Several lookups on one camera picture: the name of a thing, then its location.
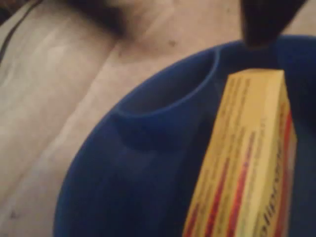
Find blue plastic bowl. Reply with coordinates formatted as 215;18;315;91
53;34;316;237

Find creased table cloth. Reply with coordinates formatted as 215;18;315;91
0;0;316;237

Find yellow box with red print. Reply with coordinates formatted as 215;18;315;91
182;69;298;237

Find thin black cable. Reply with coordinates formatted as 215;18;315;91
0;0;40;59

